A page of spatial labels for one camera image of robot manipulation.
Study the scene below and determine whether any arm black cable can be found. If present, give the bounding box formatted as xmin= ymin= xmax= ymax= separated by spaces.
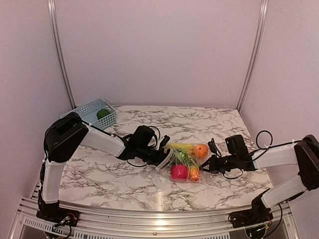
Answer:
xmin=223 ymin=130 xmax=274 ymax=179
xmin=119 ymin=125 xmax=160 ymax=168

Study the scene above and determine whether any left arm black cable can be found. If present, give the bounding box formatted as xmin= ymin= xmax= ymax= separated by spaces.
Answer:
xmin=119 ymin=125 xmax=160 ymax=168

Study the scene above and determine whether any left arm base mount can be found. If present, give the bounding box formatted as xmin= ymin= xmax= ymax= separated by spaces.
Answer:
xmin=36 ymin=207 xmax=80 ymax=227

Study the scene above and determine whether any fake orange fruit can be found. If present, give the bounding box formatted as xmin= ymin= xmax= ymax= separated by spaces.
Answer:
xmin=192 ymin=144 xmax=208 ymax=159

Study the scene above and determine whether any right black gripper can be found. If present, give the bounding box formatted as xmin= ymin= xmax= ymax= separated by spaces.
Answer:
xmin=199 ymin=154 xmax=238 ymax=174

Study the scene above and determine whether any fake green lettuce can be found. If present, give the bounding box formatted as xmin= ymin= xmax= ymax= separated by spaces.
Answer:
xmin=173 ymin=150 xmax=196 ymax=167

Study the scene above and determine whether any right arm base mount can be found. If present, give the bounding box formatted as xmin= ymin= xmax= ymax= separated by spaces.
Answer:
xmin=228 ymin=209 xmax=274 ymax=228

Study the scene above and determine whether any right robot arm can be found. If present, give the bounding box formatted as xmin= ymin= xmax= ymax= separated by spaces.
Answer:
xmin=201 ymin=134 xmax=319 ymax=223

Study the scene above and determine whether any blue plastic basket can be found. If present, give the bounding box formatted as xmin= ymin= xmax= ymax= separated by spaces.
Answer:
xmin=60 ymin=98 xmax=117 ymax=130

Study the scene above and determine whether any fake orange carrot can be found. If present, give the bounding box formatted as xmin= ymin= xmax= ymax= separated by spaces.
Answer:
xmin=188 ymin=165 xmax=201 ymax=182

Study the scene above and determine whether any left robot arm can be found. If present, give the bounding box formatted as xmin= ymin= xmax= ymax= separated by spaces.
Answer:
xmin=38 ymin=113 xmax=172 ymax=222

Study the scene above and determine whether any clear zip top bag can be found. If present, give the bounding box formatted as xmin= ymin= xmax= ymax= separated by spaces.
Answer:
xmin=155 ymin=143 xmax=211 ymax=183

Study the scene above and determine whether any fake yellow banana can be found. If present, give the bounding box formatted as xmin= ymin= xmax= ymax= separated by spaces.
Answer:
xmin=167 ymin=143 xmax=194 ymax=151

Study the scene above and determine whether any fake red food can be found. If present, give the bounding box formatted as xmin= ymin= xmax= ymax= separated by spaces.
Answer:
xmin=170 ymin=164 xmax=188 ymax=180

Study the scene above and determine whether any aluminium corner post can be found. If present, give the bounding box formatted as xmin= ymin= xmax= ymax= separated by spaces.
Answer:
xmin=236 ymin=0 xmax=269 ymax=112
xmin=48 ymin=0 xmax=76 ymax=109

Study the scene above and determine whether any aluminium front frame rail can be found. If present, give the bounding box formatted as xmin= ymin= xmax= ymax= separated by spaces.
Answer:
xmin=9 ymin=196 xmax=300 ymax=239

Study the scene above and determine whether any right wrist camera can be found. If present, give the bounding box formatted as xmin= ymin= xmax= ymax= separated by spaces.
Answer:
xmin=207 ymin=138 xmax=220 ymax=156

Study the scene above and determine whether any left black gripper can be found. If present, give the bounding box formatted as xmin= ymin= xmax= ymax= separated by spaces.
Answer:
xmin=137 ymin=144 xmax=180 ymax=168

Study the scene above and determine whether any left aluminium corner post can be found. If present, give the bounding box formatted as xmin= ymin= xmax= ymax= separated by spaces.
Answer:
xmin=48 ymin=0 xmax=76 ymax=109

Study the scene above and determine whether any right aluminium corner post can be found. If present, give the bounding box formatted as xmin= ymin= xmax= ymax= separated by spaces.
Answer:
xmin=236 ymin=0 xmax=269 ymax=112

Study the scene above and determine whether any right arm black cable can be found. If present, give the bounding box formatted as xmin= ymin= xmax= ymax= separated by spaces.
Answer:
xmin=223 ymin=130 xmax=274 ymax=179

